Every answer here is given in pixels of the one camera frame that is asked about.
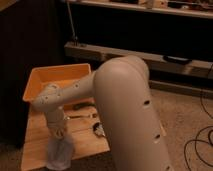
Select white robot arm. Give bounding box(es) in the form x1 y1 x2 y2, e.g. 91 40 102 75
32 56 174 171

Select black remote on bench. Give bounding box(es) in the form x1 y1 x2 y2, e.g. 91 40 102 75
163 56 192 65

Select small wooden stick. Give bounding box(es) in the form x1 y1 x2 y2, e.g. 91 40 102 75
65 114 98 120

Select grey blue towel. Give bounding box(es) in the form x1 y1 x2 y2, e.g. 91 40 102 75
46 135 74 171

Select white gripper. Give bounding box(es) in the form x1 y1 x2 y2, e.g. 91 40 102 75
48 120 67 138

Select upper wooden shelf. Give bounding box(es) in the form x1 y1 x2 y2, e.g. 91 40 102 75
61 0 213 19

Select yellow plastic bin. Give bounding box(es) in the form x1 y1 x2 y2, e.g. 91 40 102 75
23 63 91 102

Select metal lamp pole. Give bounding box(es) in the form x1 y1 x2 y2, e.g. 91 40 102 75
66 0 78 46

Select grey low bench shelf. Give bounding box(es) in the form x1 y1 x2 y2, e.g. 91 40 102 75
64 42 213 80

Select black cables on floor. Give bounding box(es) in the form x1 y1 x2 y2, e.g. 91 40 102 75
183 63 213 171

